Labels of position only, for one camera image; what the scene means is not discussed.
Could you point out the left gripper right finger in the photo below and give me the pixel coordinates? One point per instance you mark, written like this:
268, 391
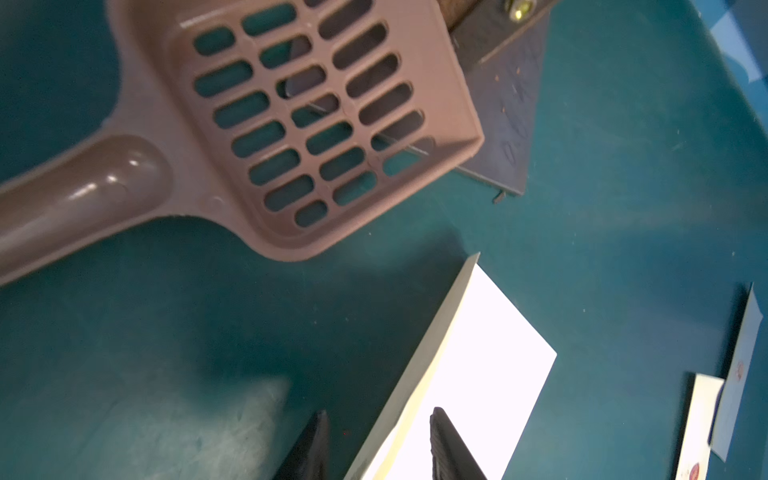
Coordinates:
451, 459

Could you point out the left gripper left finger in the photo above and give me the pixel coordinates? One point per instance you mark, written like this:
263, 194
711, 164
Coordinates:
309, 457

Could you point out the white paper sheet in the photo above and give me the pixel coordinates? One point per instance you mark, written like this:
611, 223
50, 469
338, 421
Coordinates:
483, 363

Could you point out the yellow envelope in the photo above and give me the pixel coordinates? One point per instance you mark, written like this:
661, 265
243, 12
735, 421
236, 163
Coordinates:
695, 450

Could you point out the grey envelope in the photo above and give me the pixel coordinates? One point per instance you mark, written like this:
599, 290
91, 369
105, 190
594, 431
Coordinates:
732, 392

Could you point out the brown slotted scoop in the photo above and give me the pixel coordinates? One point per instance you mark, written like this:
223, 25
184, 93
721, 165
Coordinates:
290, 123

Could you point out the pink cherry blossom tree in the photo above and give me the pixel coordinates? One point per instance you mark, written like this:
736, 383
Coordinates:
500, 46

